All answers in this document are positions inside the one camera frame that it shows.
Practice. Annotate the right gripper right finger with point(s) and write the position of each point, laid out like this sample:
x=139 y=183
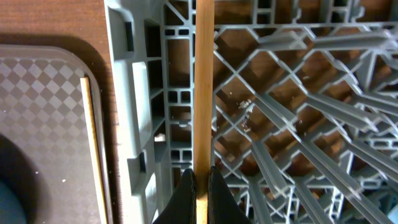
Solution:
x=222 y=208

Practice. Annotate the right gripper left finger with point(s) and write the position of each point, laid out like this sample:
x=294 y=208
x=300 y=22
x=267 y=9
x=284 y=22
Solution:
x=181 y=208

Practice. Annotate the wooden chopstick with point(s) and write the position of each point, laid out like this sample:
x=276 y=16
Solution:
x=203 y=95
x=93 y=145

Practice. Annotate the dark blue bowl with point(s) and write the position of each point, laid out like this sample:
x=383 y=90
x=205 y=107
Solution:
x=12 y=211

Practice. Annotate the grey dishwasher rack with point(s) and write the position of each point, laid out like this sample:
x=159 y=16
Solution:
x=304 y=113

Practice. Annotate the brown serving tray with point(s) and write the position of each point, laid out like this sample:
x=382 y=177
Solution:
x=45 y=155

